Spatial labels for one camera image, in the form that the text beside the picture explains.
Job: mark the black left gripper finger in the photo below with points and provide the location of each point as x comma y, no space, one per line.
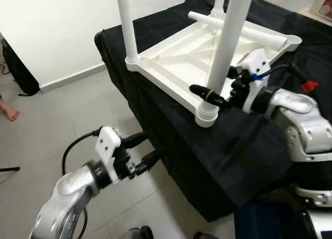
150,160
136,140

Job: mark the white plastic table leg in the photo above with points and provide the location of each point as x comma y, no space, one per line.
259,34
127,26
228,47
218,3

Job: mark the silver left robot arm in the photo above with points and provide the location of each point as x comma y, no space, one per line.
67,197

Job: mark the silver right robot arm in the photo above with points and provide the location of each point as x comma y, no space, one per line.
306,125

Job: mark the black tablecloth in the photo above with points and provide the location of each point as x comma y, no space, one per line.
249,156

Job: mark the black robot left foot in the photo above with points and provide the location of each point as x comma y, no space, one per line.
137,233

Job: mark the black robot foot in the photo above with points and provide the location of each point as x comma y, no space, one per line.
137,233
206,235

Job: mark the black robot right foot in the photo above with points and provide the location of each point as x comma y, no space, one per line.
206,235

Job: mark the red food poster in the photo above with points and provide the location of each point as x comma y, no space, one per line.
326,4

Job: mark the black floor stand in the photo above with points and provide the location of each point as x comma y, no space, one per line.
9,169

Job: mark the person bare foot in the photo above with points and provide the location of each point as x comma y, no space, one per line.
9,110

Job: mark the black floor bin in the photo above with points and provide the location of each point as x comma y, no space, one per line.
21,68

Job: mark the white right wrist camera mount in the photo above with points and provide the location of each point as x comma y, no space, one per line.
257,65

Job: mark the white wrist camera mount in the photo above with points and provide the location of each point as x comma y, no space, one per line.
108,143
257,65

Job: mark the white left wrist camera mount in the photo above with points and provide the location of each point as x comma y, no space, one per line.
108,143

